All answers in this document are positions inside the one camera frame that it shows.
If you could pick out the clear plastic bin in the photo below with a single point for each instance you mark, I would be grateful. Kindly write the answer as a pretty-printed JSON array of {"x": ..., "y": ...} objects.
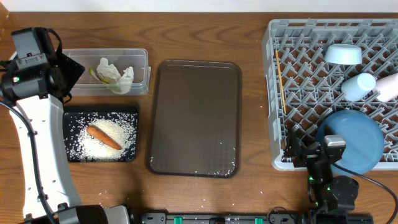
[{"x": 88, "y": 85}]

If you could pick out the brown serving tray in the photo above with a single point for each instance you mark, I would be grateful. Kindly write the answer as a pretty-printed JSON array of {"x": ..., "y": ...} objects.
[{"x": 196, "y": 119}]

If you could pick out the wooden chopstick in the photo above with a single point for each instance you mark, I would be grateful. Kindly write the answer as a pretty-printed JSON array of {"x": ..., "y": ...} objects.
[{"x": 280, "y": 81}]

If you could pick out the light blue cup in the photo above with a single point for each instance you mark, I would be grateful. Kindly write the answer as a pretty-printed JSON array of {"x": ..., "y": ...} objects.
[{"x": 358, "y": 87}]

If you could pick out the light blue bowl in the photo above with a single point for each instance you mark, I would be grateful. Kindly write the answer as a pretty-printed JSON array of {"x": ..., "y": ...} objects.
[{"x": 343, "y": 54}]

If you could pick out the green foil snack wrapper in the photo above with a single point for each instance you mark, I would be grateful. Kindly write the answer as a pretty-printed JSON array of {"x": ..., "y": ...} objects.
[{"x": 110, "y": 81}]

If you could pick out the pile of white rice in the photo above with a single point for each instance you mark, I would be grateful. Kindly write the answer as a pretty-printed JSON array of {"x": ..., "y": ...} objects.
[{"x": 102, "y": 149}]

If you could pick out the black plastic tray bin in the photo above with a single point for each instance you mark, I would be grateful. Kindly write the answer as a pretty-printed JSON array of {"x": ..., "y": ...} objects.
[{"x": 70, "y": 124}]

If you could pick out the dark blue plate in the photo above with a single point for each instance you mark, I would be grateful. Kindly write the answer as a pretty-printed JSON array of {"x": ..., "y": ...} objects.
[{"x": 363, "y": 137}]

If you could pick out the grey dishwasher rack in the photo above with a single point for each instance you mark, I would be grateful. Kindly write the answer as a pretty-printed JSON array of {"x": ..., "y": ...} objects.
[{"x": 312, "y": 86}]

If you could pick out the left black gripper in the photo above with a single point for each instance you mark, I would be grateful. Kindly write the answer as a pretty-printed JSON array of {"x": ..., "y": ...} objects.
[{"x": 69, "y": 68}]

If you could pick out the white tissue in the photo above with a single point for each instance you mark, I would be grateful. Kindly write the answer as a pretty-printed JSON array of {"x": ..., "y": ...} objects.
[{"x": 109, "y": 70}]

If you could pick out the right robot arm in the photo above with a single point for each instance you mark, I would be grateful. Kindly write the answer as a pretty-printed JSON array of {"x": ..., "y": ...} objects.
[{"x": 333, "y": 196}]

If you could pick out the white cup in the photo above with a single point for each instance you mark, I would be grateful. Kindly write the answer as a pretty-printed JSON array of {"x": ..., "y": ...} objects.
[{"x": 387, "y": 88}]

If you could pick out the orange carrot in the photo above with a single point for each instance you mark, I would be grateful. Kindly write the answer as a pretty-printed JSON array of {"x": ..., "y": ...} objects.
[{"x": 102, "y": 137}]

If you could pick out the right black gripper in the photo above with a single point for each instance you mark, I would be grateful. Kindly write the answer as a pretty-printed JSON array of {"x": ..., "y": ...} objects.
[{"x": 307, "y": 157}]

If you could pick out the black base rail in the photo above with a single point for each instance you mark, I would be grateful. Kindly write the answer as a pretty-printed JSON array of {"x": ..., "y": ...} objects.
[{"x": 277, "y": 215}]

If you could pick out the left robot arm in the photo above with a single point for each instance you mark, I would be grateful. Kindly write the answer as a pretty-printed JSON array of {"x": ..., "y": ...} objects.
[{"x": 34, "y": 86}]

